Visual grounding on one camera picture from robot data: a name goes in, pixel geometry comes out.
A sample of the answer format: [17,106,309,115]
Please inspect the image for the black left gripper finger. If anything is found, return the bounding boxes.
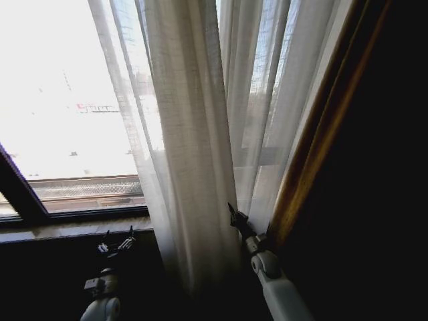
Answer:
[97,229,111,254]
[116,225,137,251]

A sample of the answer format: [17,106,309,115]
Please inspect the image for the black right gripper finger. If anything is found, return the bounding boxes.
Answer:
[227,201,239,228]

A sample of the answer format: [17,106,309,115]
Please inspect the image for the white sheer narrow curtain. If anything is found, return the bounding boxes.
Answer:
[217,0,356,237]

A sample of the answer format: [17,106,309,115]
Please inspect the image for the pale stone window sill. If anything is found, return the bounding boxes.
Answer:
[0,215,155,244]

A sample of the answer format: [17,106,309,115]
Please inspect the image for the grey outside ledge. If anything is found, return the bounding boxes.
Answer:
[25,174,145,205]

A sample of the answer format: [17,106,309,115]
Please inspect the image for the white sheer wide curtain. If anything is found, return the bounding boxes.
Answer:
[87,0,243,304]

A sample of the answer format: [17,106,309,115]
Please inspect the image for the dark window frame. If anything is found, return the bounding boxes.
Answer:
[0,142,150,225]

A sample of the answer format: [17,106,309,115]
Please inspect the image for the brown wooden side frame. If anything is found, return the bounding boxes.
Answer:
[267,0,394,249]

